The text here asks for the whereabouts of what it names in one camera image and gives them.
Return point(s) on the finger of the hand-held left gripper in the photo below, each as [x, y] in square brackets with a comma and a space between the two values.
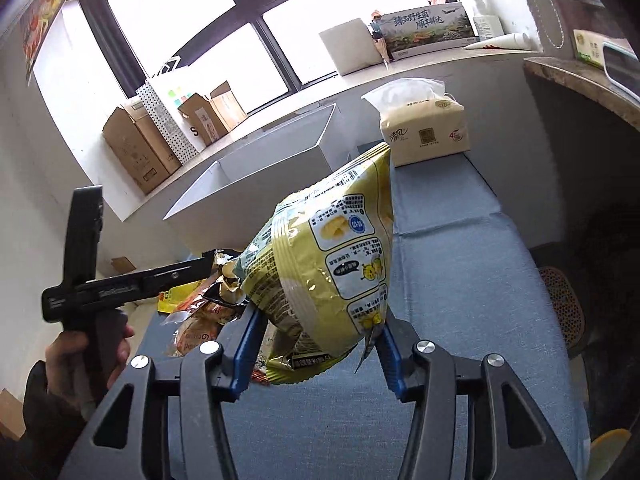
[160, 275]

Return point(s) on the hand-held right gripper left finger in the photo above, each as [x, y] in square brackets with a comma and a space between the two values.
[247, 350]

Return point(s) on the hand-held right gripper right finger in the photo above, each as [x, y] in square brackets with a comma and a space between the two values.
[392, 365]

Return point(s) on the pile of snack packets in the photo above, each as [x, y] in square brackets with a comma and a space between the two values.
[200, 325]

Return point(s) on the yellow-green chip bag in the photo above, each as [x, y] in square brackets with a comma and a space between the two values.
[320, 270]

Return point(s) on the white cardboard box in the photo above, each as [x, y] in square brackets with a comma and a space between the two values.
[300, 135]

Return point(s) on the person's left forearm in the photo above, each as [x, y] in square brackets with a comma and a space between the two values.
[45, 410]

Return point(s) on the person's left hand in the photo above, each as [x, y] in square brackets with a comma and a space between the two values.
[65, 355]

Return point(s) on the small cardboard piece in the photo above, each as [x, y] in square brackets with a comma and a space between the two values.
[122, 265]

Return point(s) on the tall brown cardboard box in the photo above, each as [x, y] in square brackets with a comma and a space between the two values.
[135, 155]

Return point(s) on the blue tablecloth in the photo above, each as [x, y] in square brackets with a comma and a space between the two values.
[450, 260]

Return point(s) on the polka dot paper bag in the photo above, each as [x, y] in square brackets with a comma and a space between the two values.
[167, 125]

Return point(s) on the open small cardboard box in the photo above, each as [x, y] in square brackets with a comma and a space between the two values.
[210, 120]

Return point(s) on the brown woven mat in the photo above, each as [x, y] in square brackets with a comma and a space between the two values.
[562, 310]

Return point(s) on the flat cardboard sheet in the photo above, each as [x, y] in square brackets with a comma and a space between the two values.
[11, 415]

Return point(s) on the stone windowsill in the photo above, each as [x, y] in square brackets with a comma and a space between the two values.
[300, 97]

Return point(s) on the tissue pack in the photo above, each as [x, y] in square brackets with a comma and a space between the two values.
[430, 135]

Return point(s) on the yellow round object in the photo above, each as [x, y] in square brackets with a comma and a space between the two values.
[610, 455]

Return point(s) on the black framed window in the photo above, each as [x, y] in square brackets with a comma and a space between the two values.
[258, 25]

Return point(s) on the white square box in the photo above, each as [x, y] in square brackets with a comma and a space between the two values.
[350, 47]

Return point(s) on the small figurine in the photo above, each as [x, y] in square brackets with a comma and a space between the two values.
[380, 35]

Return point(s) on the marble counter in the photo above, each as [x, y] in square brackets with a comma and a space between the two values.
[565, 77]

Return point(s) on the long printed gift box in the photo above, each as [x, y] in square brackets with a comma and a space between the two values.
[430, 30]

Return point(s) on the white tube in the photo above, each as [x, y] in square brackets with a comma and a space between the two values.
[500, 41]

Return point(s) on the white plastic bottle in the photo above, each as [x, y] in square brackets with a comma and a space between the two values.
[487, 27]

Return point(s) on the green and white box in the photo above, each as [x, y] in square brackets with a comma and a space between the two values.
[587, 50]

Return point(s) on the white teal-edged appliance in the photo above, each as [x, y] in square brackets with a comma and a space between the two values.
[622, 67]

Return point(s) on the grey stitched panel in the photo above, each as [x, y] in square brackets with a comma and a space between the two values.
[575, 0]

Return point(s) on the colourful wall poster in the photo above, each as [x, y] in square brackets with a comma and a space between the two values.
[50, 5]

